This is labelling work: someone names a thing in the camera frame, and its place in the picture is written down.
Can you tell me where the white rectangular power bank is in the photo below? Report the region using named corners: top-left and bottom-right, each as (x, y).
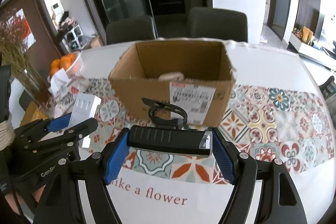
top-left (68, 92), bottom-right (103, 149)

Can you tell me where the black bike light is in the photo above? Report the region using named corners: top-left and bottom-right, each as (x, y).
top-left (127, 98), bottom-right (213, 157)

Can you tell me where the pink round octopus gadget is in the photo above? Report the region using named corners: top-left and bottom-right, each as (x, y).
top-left (158, 72), bottom-right (185, 81)

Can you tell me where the person left hand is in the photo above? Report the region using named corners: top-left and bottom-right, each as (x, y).
top-left (5, 186), bottom-right (45, 215)

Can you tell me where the yellow woven placemat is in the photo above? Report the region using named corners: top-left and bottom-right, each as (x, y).
top-left (20, 102), bottom-right (49, 126)

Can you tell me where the floral fabric tissue cover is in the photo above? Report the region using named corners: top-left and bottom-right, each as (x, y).
top-left (47, 76), bottom-right (91, 118)

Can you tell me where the orange fruit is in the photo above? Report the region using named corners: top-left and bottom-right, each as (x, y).
top-left (51, 59), bottom-right (61, 71)
top-left (60, 56), bottom-right (72, 71)
top-left (66, 52), bottom-right (76, 62)

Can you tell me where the white fruit basket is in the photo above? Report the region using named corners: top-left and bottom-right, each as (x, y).
top-left (66, 51), bottom-right (84, 78)

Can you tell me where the patterned table runner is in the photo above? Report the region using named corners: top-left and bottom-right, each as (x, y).
top-left (85, 79), bottom-right (334, 184)

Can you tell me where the brown cardboard box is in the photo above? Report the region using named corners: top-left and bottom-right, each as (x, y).
top-left (109, 39), bottom-right (236, 127)

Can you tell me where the white shoe rack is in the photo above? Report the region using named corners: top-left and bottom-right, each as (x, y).
top-left (56, 10), bottom-right (83, 53)

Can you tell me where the glass vase with dried flowers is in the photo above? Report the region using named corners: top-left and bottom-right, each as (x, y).
top-left (1, 15), bottom-right (50, 105)

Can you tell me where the dark chair left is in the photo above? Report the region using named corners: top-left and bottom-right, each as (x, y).
top-left (105, 15), bottom-right (157, 45)

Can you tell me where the dark chair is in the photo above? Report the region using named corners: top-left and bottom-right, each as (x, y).
top-left (187, 7), bottom-right (248, 42)
top-left (105, 15), bottom-right (157, 45)

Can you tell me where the white tv console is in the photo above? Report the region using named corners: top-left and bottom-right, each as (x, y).
top-left (287, 27), bottom-right (335, 71)

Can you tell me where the dark chair right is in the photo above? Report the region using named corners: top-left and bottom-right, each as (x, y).
top-left (187, 7), bottom-right (248, 42)

